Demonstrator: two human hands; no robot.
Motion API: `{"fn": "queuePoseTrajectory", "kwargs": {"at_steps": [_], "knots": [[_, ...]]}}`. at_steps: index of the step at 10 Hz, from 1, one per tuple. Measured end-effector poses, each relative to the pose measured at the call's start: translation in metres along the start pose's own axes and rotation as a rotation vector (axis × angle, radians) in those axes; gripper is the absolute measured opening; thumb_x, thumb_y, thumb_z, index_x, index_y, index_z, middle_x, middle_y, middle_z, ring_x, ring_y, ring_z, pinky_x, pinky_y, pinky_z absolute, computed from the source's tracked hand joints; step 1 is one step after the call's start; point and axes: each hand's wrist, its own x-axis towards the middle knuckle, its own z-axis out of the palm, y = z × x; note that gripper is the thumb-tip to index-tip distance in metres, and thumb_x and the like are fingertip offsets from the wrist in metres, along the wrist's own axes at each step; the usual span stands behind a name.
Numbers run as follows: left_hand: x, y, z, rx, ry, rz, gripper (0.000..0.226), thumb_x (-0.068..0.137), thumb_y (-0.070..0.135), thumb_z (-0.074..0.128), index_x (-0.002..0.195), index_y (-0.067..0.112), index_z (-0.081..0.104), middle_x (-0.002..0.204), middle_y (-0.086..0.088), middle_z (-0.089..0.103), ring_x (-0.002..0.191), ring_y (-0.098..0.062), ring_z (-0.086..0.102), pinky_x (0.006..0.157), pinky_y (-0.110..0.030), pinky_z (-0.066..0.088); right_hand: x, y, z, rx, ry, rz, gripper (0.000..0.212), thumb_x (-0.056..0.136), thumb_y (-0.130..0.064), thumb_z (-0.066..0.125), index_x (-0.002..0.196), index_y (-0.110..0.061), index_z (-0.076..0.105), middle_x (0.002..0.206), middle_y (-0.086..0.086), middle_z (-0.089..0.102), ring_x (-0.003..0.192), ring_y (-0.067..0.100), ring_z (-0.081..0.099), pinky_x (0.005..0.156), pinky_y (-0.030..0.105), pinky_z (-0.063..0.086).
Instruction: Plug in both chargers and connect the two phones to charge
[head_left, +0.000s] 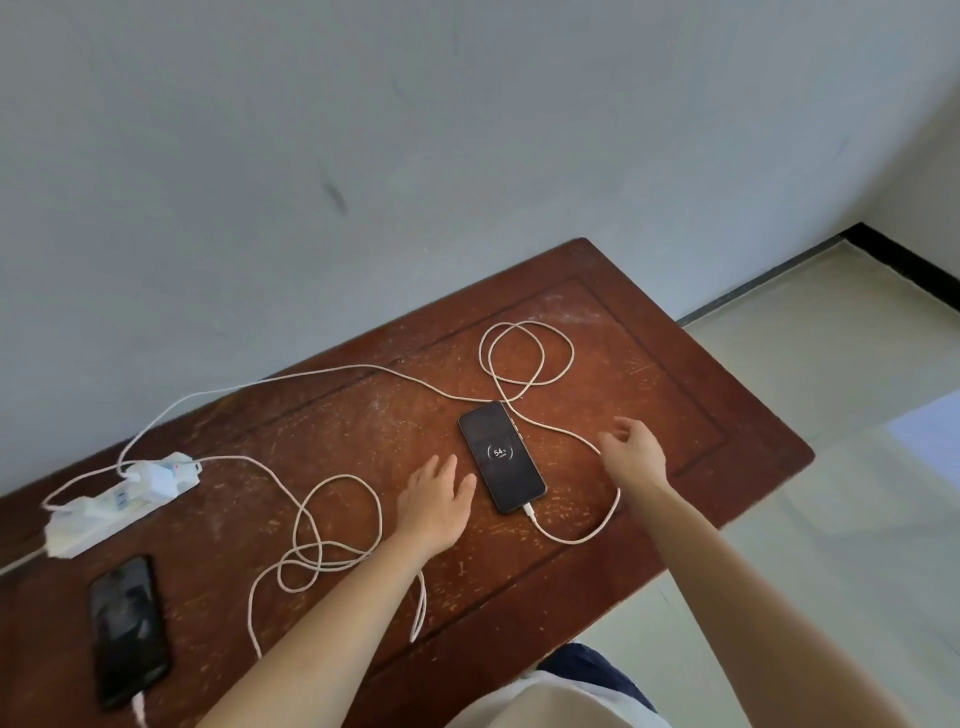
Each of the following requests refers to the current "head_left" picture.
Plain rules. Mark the white power strip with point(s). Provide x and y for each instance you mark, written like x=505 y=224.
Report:
x=90 y=521

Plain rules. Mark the person's right forearm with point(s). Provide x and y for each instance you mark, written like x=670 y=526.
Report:
x=757 y=607

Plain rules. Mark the person's right hand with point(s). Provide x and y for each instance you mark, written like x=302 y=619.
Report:
x=639 y=461

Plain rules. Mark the person's white shirt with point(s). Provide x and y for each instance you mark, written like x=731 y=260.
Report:
x=547 y=701

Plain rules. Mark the person's right thumb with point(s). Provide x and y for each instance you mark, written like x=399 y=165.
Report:
x=606 y=447

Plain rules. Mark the person's left thumb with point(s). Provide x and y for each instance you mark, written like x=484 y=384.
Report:
x=466 y=492

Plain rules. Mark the black skirting board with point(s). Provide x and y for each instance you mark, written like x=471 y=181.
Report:
x=907 y=259

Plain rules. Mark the person's left hand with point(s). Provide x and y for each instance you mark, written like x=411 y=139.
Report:
x=433 y=511

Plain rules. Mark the large white charger adapter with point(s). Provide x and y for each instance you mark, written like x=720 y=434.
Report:
x=150 y=480

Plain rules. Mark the black smartphone with dark screen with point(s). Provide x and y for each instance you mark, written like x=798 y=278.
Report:
x=129 y=634

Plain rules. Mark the person's left forearm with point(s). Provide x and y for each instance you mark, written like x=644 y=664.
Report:
x=330 y=637

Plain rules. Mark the person's dark blue trousers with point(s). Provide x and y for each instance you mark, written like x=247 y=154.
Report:
x=592 y=667

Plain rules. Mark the black smartphone with lit screen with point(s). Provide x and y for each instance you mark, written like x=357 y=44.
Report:
x=501 y=457

